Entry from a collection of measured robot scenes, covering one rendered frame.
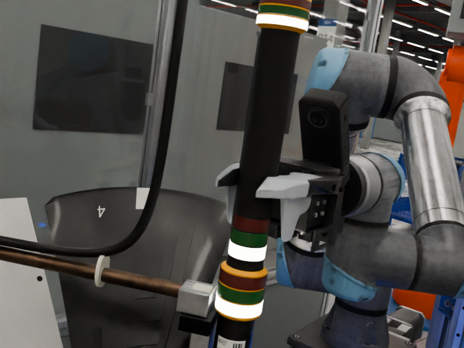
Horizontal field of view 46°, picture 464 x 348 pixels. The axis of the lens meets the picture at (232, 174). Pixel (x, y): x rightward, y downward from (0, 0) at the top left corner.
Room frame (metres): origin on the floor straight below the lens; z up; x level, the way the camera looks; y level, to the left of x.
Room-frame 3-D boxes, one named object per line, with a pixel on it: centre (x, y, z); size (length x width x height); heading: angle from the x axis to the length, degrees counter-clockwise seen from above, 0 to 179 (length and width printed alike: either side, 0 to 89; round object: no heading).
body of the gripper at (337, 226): (0.58, -0.09, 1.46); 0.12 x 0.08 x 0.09; 146
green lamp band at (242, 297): (0.47, -0.02, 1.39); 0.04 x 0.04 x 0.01
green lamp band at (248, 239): (0.47, -0.02, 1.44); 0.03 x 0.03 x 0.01
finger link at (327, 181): (0.51, -0.08, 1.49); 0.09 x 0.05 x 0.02; 155
